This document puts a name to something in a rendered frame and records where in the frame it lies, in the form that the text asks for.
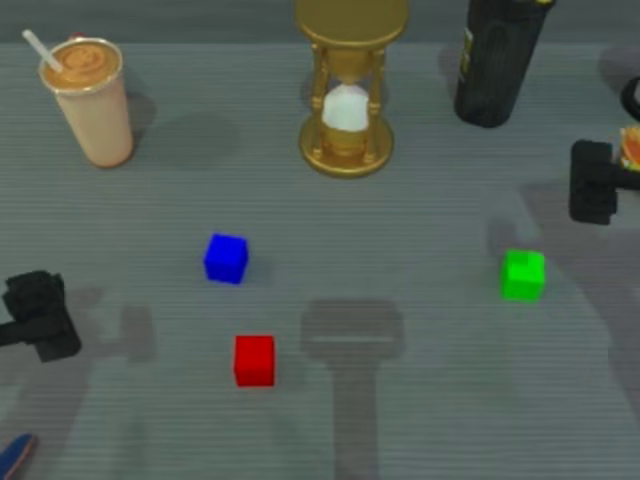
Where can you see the blue flat object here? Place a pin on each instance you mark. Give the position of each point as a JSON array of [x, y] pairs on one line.
[[16, 454]]

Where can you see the orange and white object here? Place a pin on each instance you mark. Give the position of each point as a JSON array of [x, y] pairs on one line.
[[631, 147]]

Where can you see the black bottle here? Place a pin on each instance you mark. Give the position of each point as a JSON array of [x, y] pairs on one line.
[[492, 60]]

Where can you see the beige drink cup with straw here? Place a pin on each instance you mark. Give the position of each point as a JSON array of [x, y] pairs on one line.
[[90, 102]]

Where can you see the blue cube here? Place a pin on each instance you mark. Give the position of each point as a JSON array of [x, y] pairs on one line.
[[225, 258]]

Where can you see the green cube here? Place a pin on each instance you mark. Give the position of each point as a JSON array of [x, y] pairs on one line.
[[522, 276]]

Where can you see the red cube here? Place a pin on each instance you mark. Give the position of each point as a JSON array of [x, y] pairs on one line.
[[254, 361]]

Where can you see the golden hourglass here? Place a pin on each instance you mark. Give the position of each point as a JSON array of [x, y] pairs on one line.
[[348, 95]]

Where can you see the black round object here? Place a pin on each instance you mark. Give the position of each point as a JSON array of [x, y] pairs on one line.
[[632, 97]]

